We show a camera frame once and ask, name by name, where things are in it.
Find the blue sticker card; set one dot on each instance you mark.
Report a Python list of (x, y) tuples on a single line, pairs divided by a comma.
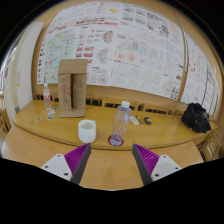
[(50, 117)]

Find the white rectangular card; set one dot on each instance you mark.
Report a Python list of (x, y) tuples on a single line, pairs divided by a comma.
[(134, 120)]

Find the clear plastic water bottle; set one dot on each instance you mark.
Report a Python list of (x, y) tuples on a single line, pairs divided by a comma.
[(121, 118)]

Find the red-labelled water bottle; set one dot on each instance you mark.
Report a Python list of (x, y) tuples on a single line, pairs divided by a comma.
[(46, 95)]

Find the white standing air conditioner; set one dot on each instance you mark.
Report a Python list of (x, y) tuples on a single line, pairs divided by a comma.
[(17, 86)]

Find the dark pen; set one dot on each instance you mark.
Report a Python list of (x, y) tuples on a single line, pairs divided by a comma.
[(139, 119)]

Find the small black device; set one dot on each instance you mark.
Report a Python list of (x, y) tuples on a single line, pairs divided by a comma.
[(148, 120)]

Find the white ribbed cup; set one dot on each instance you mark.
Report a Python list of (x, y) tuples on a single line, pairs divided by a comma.
[(87, 131)]

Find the small sticker card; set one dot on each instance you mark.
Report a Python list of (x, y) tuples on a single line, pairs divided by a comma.
[(38, 119)]

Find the black bag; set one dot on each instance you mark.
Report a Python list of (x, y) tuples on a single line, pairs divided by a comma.
[(196, 118)]

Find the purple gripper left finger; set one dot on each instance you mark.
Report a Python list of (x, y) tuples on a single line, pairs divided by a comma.
[(70, 166)]

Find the brown cardboard box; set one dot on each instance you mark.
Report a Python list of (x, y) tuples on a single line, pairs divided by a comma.
[(72, 76)]

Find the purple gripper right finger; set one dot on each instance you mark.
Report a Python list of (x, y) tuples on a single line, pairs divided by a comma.
[(151, 166)]

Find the large wall poster board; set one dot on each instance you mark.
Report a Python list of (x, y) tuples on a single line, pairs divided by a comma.
[(132, 47)]

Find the red round coaster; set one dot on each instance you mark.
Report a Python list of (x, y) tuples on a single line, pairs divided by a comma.
[(115, 140)]

